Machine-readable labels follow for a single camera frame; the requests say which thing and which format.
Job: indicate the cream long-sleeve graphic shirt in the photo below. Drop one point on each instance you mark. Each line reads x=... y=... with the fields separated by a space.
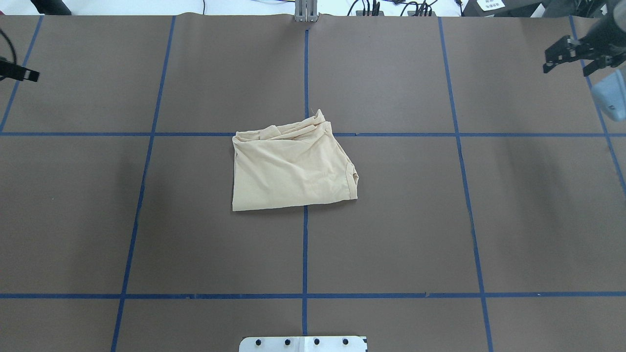
x=291 y=165

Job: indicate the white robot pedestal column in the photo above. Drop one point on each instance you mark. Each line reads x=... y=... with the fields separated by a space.
x=304 y=344

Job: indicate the brown paper table cover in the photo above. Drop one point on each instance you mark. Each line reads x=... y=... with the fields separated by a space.
x=181 y=183

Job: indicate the aluminium frame post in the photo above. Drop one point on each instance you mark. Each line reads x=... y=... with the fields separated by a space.
x=306 y=11

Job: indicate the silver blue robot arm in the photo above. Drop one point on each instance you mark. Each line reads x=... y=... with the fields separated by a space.
x=609 y=94

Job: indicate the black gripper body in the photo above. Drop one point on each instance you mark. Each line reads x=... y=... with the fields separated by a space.
x=602 y=35

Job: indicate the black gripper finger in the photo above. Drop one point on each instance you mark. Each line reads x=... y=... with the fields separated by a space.
x=601 y=63
x=11 y=70
x=564 y=50

